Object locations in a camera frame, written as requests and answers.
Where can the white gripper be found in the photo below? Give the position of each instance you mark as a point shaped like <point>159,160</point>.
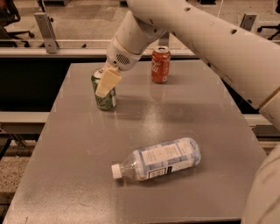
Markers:
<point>122,58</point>

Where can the green soda can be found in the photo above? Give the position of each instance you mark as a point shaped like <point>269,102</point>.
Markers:
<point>109,101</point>

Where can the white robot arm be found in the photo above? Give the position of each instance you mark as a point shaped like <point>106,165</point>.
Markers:
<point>247,62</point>

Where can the red cola can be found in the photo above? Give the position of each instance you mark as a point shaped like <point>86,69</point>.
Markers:
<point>160,63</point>

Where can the clear blue-label plastic bottle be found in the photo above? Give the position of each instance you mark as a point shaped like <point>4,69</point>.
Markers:
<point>158,160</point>

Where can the middle metal rail bracket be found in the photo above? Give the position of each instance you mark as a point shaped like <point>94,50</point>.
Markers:
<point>164,39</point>

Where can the metal rail bracket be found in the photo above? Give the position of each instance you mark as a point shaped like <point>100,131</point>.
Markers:
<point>248,21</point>
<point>46,30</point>
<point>164,39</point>

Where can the left metal rail bracket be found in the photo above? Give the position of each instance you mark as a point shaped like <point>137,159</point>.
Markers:
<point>46,30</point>

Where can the grey horizontal rail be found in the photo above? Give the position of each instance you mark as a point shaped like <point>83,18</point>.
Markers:
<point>10,52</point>

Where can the right metal rail bracket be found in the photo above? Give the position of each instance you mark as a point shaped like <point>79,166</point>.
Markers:
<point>248,21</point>

